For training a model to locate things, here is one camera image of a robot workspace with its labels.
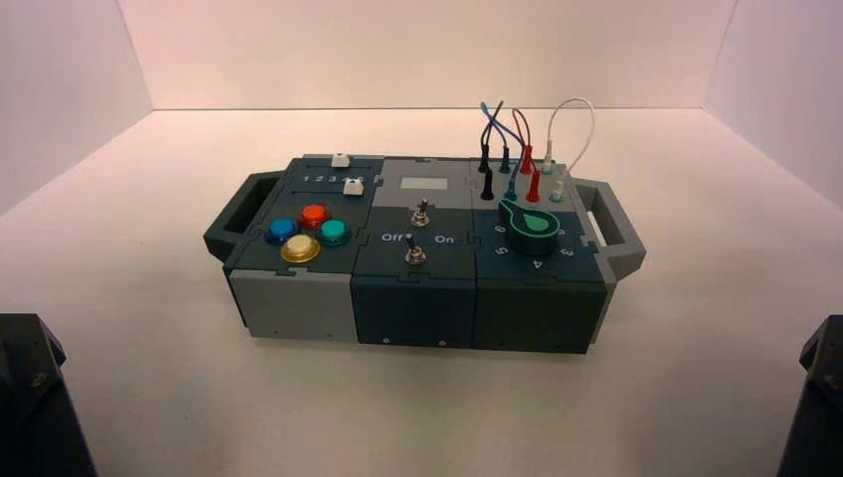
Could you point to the metal toggle switch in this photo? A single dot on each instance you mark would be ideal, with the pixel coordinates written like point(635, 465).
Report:
point(421, 212)
point(414, 251)

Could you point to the red push button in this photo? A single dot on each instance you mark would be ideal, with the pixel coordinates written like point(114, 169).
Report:
point(314, 214)

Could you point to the grey and green control box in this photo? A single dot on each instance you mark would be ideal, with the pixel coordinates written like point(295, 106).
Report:
point(408, 299)

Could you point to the white slider knob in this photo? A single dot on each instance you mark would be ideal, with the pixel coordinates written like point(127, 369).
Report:
point(340, 160)
point(354, 189)

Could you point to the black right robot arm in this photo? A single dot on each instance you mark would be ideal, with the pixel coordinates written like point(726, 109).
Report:
point(816, 408)

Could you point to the yellow push button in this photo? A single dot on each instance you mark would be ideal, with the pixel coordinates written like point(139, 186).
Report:
point(300, 248)

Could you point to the dark green rotary dial knob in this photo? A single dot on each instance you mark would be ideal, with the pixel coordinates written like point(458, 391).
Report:
point(532, 234)

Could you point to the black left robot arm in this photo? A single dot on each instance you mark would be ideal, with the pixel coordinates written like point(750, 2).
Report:
point(33, 401)

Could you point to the blue push button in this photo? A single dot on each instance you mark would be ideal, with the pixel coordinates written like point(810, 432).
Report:
point(282, 230)

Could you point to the green push button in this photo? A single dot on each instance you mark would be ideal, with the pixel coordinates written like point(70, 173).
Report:
point(334, 231)

